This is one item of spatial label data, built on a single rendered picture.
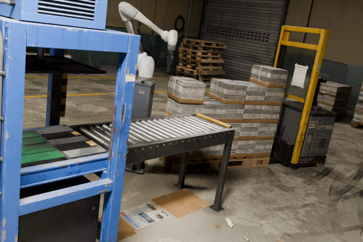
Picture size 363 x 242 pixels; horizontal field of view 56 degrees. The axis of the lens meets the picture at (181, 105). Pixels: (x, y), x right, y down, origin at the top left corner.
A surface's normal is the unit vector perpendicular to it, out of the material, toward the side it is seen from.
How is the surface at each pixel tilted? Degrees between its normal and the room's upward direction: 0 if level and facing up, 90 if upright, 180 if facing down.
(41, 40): 90
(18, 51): 90
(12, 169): 90
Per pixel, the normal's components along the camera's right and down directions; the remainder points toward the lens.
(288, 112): -0.88, -0.03
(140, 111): -0.15, 0.20
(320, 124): 0.44, 0.26
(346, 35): -0.71, 0.06
